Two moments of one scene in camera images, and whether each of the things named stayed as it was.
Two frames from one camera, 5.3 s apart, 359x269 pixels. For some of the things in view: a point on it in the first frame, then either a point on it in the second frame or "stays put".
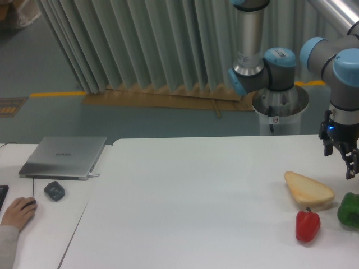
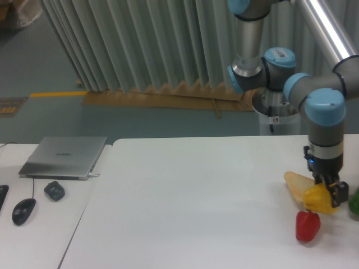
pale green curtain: [168, 42] stays put
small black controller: [54, 190] stays put
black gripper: [347, 134] -> [326, 168]
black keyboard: [4, 189] stays put
